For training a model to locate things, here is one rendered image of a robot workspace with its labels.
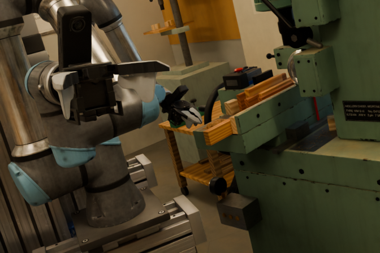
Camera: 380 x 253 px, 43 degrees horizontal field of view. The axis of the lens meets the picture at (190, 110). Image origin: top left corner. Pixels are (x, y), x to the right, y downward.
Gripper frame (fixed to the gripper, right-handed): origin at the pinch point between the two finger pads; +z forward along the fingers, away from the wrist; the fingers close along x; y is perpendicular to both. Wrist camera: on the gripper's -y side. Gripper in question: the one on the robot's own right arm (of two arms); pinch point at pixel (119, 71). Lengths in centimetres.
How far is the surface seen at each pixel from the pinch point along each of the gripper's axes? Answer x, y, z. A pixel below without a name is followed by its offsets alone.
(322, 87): -72, 15, -33
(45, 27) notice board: -97, -20, -352
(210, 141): -46, 26, -50
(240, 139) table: -55, 28, -49
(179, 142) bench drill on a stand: -168, 86, -278
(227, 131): -53, 25, -52
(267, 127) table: -66, 27, -50
